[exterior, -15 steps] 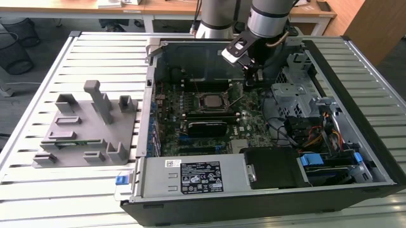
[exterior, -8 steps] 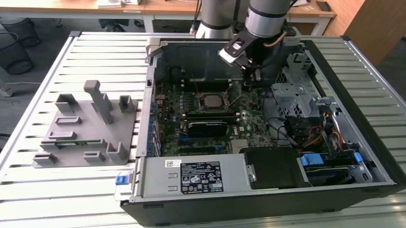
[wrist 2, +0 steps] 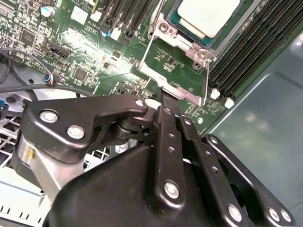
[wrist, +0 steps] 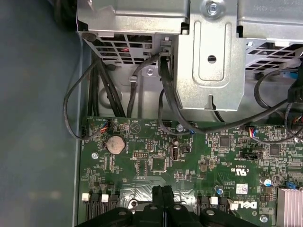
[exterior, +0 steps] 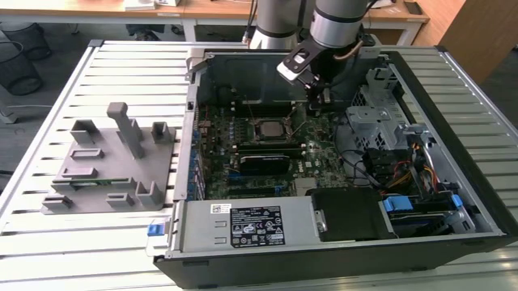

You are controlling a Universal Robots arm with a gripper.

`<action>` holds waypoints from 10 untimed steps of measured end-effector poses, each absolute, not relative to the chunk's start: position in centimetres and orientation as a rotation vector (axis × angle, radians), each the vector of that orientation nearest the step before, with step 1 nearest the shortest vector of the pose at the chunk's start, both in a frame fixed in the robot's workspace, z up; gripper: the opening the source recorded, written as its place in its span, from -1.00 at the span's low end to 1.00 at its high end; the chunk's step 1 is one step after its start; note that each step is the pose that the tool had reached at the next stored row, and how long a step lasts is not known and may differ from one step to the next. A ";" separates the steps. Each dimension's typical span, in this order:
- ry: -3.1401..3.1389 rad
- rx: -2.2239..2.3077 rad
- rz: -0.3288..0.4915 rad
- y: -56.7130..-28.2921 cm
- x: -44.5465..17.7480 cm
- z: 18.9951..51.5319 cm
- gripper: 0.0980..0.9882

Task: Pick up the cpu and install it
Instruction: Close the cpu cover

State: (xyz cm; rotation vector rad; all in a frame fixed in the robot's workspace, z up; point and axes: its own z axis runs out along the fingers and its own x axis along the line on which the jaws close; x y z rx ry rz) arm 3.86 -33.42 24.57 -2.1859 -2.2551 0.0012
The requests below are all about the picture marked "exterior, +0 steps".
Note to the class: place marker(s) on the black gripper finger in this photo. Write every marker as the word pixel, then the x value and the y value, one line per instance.
pixel 329 95
pixel 317 97

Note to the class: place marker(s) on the thin metal locking lever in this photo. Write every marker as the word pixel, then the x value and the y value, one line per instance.
pixel 301 127

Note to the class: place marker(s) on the silver CPU chip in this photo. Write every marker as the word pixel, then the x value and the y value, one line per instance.
pixel 271 128

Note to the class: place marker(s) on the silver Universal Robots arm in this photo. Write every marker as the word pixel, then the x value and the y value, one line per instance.
pixel 335 24

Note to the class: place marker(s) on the CPU socket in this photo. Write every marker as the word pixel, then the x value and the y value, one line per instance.
pixel 255 139

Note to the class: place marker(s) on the silver drive cage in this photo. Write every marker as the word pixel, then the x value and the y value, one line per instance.
pixel 366 116

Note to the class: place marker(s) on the RAM slot with white latches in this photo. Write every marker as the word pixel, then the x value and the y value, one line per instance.
pixel 263 103
pixel 263 109

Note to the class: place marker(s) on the RAM slot with black latches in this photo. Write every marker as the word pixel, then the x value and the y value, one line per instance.
pixel 263 112
pixel 263 106

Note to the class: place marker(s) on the green motherboard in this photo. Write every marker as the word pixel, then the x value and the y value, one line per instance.
pixel 323 151

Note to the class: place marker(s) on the black graphics card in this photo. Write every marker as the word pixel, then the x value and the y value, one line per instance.
pixel 263 165

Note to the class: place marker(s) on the black flat device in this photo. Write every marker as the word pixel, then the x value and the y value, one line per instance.
pixel 413 8

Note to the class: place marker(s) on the silver chipset heatsink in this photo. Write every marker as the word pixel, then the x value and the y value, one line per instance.
pixel 305 185

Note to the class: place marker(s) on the wooden cabinet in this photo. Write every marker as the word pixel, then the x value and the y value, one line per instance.
pixel 481 36

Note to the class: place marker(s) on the blue disk carrier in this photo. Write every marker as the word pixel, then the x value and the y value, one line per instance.
pixel 397 204

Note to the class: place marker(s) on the blue bay clip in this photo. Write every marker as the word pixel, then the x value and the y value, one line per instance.
pixel 457 202

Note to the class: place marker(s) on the black office chair base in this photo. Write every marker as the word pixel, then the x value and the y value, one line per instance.
pixel 142 31

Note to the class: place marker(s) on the grey power supply unit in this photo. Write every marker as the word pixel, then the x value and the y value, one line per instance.
pixel 194 224

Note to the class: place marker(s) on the grey parts rack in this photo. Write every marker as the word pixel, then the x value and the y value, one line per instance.
pixel 122 169

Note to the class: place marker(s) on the black open PC case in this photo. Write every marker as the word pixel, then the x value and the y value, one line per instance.
pixel 283 266

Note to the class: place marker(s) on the blue release latch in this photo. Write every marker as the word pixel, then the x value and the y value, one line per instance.
pixel 156 230

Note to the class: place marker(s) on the green RAM stick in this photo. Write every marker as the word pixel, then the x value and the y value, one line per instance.
pixel 104 182

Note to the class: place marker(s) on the black mesh waste bin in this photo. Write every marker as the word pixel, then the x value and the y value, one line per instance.
pixel 20 75
pixel 36 39

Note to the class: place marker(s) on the grey stand foot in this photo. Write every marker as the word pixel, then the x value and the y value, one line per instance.
pixel 8 115

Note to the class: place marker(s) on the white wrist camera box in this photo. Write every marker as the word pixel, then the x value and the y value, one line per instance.
pixel 291 71

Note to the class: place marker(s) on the grey side wrist camera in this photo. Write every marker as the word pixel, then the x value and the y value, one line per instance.
pixel 369 52

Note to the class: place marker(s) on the wooden desk white frame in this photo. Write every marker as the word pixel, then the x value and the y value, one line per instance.
pixel 60 7
pixel 398 18

